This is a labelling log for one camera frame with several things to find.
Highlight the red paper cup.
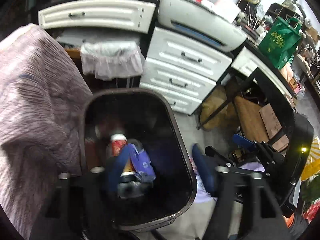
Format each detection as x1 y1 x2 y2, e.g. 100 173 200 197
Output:
111 133 136 177

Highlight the green tote bag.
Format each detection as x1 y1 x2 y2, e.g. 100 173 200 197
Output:
258 17 302 70

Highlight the white right desk drawer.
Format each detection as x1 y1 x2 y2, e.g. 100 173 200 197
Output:
231 45 297 100

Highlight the black trash bin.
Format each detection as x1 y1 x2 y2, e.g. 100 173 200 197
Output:
80 88 197 231

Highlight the purple tissue pack wrapper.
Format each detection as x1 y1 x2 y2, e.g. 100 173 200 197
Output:
128 139 156 183

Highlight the white printer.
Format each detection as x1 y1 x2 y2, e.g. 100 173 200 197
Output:
157 0 247 52

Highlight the brown paper bag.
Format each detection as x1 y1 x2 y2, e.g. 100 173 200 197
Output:
234 96 282 142

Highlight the white long desk drawer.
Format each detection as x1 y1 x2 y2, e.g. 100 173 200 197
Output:
38 0 156 34

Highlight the white drawer cabinet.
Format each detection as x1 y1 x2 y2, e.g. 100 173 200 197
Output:
139 27 232 115

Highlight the pink grey tablecloth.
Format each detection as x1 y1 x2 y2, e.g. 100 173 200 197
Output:
1 24 92 239

